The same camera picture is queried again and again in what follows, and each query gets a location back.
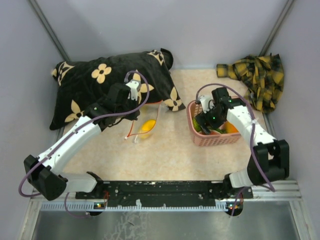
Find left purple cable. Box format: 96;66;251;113
18;70;151;218

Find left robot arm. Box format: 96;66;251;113
23;80;141;201

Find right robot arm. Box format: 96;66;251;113
195;83;290;198

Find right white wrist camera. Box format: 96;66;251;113
195;94;215;113

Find clear zip top bag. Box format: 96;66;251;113
124;101;169;143

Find black floral pillow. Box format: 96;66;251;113
49;48;186;131

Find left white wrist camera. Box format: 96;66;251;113
125;79;141;102

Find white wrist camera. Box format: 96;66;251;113
125;79;141;102
195;94;215;113

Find pink plastic basket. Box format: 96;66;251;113
186;100;242;147

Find yellow plaid cloth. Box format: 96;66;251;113
216;54;285;113

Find watermelon slice toy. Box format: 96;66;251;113
209;128;225;135

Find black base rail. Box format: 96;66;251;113
75;180;242;208

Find orange toy fruit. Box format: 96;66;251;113
224;121;239;134

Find yellow toy mango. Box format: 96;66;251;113
140;119;156;133

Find green bumpy toy fruit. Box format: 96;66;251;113
192;117;202;132

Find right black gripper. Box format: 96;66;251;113
194;104;226;136

